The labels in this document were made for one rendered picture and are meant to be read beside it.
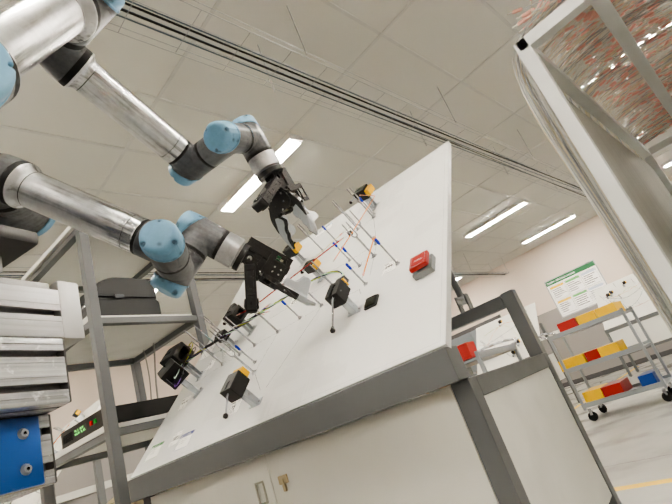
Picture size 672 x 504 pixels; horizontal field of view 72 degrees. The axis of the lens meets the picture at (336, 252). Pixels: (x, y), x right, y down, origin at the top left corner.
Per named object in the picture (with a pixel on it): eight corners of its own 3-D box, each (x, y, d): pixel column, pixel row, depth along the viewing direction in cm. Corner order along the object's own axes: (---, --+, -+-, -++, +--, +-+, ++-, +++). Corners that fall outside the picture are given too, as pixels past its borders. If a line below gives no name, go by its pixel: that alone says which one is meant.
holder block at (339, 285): (334, 309, 121) (324, 299, 119) (339, 294, 125) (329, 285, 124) (346, 303, 118) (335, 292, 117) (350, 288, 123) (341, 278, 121)
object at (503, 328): (569, 410, 670) (517, 304, 727) (499, 429, 741) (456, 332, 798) (584, 400, 723) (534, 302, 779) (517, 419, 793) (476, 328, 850)
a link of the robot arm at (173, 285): (138, 272, 94) (168, 228, 99) (152, 289, 105) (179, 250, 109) (172, 288, 94) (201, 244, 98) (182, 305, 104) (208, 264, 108)
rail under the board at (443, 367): (459, 380, 84) (444, 346, 87) (130, 503, 144) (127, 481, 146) (470, 377, 89) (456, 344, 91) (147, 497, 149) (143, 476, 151)
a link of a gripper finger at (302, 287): (326, 287, 108) (292, 268, 107) (314, 310, 107) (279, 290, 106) (325, 287, 111) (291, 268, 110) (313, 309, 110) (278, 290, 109)
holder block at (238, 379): (238, 435, 118) (209, 413, 115) (254, 396, 128) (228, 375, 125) (249, 430, 116) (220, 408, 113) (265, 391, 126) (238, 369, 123)
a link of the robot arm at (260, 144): (219, 128, 120) (237, 130, 128) (240, 165, 120) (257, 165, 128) (241, 110, 117) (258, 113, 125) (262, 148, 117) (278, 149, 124)
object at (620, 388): (681, 391, 494) (627, 298, 532) (675, 400, 457) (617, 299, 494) (590, 416, 551) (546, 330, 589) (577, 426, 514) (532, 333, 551)
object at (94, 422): (105, 426, 159) (102, 407, 162) (61, 451, 177) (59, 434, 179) (188, 409, 185) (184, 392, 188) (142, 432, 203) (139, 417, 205)
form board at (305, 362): (134, 481, 148) (129, 478, 147) (246, 282, 230) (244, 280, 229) (451, 349, 88) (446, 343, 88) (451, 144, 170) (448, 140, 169)
